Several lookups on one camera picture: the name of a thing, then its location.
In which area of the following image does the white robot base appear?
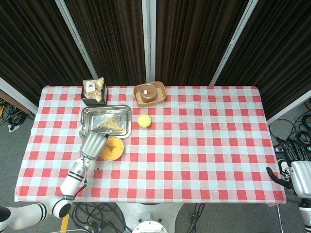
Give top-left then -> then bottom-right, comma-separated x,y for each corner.
116,202 -> 184,233

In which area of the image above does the white black sneaker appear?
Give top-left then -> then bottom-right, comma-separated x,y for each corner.
277,159 -> 292,183

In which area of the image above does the stainless steel rectangular tray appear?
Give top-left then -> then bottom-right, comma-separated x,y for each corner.
79,104 -> 132,141

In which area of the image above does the clear snack bag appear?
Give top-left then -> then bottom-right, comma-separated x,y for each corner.
83,77 -> 105,102

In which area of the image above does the dark brown curtain panel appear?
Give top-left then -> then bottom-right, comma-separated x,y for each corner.
216,0 -> 311,119
155,0 -> 248,85
65,0 -> 146,85
0,0 -> 92,105

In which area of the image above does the red white checkered tablecloth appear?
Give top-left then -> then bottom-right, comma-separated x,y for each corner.
14,84 -> 287,207

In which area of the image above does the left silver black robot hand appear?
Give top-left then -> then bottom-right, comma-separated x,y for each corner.
79,130 -> 109,161

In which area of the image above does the clear plastic jar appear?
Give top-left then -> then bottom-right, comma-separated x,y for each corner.
139,83 -> 157,103

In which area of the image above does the beige round bowl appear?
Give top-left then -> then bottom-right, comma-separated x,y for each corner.
99,136 -> 125,162

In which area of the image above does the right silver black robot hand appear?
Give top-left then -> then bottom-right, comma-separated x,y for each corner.
266,137 -> 311,199

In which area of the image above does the black power strip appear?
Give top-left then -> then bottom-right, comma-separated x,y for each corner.
273,145 -> 311,156

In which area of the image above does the brown paper food container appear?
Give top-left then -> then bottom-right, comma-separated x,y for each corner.
133,81 -> 167,108

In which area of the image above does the yellow tennis ball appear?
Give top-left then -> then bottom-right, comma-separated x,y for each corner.
138,114 -> 153,128

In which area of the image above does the metal table leg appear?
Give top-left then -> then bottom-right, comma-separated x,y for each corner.
276,205 -> 284,233

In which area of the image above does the black cardboard box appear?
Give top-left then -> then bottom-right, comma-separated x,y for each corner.
80,84 -> 108,106

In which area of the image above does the white partition frame post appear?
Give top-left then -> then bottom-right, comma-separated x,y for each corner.
142,0 -> 156,83
208,0 -> 258,85
54,0 -> 99,80

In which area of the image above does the yellow floor tape strip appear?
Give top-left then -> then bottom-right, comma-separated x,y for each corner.
60,213 -> 71,231

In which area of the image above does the black floor cable bundle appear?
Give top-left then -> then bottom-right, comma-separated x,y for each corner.
0,98 -> 35,132
70,202 -> 132,233
269,111 -> 311,146
184,203 -> 207,233

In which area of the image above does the white partition frame rail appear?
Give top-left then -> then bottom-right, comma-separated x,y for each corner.
0,77 -> 38,114
266,89 -> 311,125

